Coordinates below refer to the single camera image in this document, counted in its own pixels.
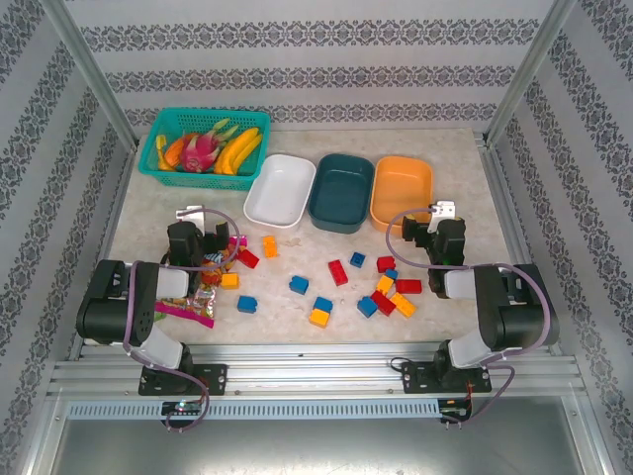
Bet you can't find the long yellow lego brick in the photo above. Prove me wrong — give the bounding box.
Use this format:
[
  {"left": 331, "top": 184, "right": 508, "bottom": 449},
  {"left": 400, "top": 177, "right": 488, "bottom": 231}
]
[{"left": 389, "top": 292, "right": 417, "bottom": 319}]

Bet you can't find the orange toy fruit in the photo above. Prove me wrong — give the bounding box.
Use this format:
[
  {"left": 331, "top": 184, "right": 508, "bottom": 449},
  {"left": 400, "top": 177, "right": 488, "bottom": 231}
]
[{"left": 162, "top": 137, "right": 187, "bottom": 169}]

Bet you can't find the small yellow toy fruit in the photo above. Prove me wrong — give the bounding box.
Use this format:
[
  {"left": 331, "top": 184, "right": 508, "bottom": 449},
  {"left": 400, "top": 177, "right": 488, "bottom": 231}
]
[{"left": 154, "top": 133, "right": 174, "bottom": 172}]

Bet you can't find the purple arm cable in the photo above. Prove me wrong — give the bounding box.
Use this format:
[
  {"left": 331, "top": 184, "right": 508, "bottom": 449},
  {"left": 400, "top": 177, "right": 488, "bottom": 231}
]
[
  {"left": 121, "top": 207, "right": 243, "bottom": 434},
  {"left": 385, "top": 206, "right": 551, "bottom": 428}
]

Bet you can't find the aluminium mounting rail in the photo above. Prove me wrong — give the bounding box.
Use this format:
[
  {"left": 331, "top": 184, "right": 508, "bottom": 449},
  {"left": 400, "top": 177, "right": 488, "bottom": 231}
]
[{"left": 46, "top": 342, "right": 588, "bottom": 400}]

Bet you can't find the colourful candy bag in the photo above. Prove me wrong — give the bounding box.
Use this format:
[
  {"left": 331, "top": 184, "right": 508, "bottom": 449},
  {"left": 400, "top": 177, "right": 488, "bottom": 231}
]
[{"left": 154, "top": 236, "right": 249, "bottom": 332}]

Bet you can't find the dark teal oval container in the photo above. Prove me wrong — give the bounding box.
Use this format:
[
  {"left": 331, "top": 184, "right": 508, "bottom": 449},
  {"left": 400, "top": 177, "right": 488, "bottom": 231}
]
[{"left": 307, "top": 152, "right": 376, "bottom": 235}]

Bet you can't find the grey slotted cable duct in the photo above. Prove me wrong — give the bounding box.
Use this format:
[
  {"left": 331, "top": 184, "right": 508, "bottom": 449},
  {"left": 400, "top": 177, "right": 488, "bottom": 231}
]
[{"left": 65, "top": 399, "right": 442, "bottom": 422}]

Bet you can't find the aluminium frame post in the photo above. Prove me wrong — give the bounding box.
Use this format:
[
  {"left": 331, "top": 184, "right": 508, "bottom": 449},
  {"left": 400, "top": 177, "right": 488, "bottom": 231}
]
[
  {"left": 38, "top": 0, "right": 140, "bottom": 149},
  {"left": 482, "top": 0, "right": 579, "bottom": 145}
]

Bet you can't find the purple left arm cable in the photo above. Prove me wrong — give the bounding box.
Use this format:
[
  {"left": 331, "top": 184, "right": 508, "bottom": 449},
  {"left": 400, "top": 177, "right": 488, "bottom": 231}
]
[{"left": 121, "top": 207, "right": 243, "bottom": 434}]

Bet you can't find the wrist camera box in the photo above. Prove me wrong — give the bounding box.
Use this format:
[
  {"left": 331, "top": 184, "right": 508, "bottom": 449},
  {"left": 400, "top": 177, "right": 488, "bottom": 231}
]
[
  {"left": 426, "top": 199, "right": 457, "bottom": 235},
  {"left": 175, "top": 204, "right": 207, "bottom": 228}
]

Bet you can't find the orange oval container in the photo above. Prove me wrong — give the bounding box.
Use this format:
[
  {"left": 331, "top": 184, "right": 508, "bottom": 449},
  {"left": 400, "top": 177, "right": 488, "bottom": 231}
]
[{"left": 368, "top": 155, "right": 435, "bottom": 235}]

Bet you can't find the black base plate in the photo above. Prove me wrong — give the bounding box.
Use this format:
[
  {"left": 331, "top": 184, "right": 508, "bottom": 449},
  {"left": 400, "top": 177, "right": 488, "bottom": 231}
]
[
  {"left": 401, "top": 360, "right": 494, "bottom": 395},
  {"left": 137, "top": 363, "right": 229, "bottom": 397}
]

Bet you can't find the white oval container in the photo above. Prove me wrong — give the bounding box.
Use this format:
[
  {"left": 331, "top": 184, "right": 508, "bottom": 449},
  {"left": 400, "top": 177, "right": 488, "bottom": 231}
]
[{"left": 242, "top": 153, "right": 317, "bottom": 230}]

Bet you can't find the pink dragon fruit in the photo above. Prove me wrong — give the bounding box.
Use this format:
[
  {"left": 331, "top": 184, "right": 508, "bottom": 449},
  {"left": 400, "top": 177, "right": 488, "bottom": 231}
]
[{"left": 178, "top": 117, "right": 241, "bottom": 174}]

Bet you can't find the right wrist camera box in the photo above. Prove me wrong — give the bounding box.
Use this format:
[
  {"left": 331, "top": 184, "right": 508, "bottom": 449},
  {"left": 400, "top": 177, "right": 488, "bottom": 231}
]
[{"left": 426, "top": 199, "right": 457, "bottom": 235}]

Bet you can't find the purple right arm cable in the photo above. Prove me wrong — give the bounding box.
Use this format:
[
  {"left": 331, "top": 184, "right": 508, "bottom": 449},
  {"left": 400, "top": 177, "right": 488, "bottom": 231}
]
[{"left": 385, "top": 206, "right": 551, "bottom": 428}]

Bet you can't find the yellow banana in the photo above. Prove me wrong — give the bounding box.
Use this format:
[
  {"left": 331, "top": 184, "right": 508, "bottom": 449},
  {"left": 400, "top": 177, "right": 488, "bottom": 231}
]
[
  {"left": 225, "top": 136, "right": 264, "bottom": 177},
  {"left": 213, "top": 127, "right": 262, "bottom": 175}
]

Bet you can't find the grey metal panel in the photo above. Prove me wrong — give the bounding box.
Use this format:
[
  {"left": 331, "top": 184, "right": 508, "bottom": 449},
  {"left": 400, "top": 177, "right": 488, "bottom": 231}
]
[{"left": 48, "top": 395, "right": 599, "bottom": 475}]

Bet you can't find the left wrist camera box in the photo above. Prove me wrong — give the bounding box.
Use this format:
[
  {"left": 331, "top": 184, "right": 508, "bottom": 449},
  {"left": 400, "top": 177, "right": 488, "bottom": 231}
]
[{"left": 175, "top": 204, "right": 207, "bottom": 228}]

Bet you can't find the aluminium table side rail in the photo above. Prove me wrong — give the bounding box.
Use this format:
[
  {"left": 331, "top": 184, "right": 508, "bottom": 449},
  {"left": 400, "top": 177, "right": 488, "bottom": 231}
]
[
  {"left": 482, "top": 142, "right": 563, "bottom": 358},
  {"left": 67, "top": 142, "right": 138, "bottom": 361}
]

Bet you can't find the teal plastic basket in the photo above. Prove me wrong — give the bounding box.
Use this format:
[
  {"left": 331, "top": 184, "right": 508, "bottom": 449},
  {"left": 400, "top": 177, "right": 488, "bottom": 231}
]
[{"left": 136, "top": 107, "right": 272, "bottom": 192}]

